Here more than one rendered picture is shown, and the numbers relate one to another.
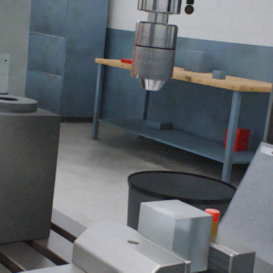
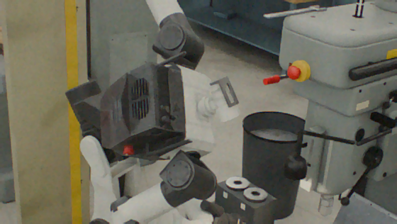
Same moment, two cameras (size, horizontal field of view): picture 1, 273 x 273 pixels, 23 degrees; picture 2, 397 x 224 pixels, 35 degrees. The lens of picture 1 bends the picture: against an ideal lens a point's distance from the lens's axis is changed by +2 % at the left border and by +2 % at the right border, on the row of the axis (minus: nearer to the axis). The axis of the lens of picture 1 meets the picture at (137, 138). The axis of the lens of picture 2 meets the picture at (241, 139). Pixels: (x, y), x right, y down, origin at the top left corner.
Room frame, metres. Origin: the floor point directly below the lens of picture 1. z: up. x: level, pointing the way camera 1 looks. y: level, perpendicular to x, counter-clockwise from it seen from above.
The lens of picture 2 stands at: (-1.04, 0.56, 2.33)
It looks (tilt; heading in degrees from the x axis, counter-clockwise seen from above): 26 degrees down; 352
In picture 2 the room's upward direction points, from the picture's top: 6 degrees clockwise
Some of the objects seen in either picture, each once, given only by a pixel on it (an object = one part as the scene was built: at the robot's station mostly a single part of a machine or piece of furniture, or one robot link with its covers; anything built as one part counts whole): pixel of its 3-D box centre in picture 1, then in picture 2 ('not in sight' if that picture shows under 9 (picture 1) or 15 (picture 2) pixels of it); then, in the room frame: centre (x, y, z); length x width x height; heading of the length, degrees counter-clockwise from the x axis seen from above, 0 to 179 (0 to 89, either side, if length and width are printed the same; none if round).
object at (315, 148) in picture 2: not in sight; (312, 159); (0.66, 0.08, 1.44); 0.04 x 0.04 x 0.21; 37
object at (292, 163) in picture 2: not in sight; (295, 165); (0.57, 0.16, 1.47); 0.07 x 0.07 x 0.06
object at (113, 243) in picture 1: (128, 261); not in sight; (0.64, 0.00, 1.03); 0.12 x 0.06 x 0.04; 37
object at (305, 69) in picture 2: not in sight; (300, 71); (0.59, 0.18, 1.76); 0.06 x 0.02 x 0.06; 37
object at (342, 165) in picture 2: not in sight; (337, 143); (0.73, -0.01, 1.47); 0.21 x 0.19 x 0.32; 37
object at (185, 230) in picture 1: (173, 235); not in sight; (0.67, -0.05, 1.05); 0.06 x 0.05 x 0.06; 37
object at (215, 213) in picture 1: (211, 221); not in sight; (0.70, -0.09, 1.06); 0.02 x 0.02 x 0.03; 37
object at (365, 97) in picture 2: not in sight; (355, 80); (0.75, -0.04, 1.68); 0.34 x 0.24 x 0.10; 127
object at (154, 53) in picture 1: (153, 55); (325, 205); (0.73, -0.01, 1.23); 0.05 x 0.05 x 0.05
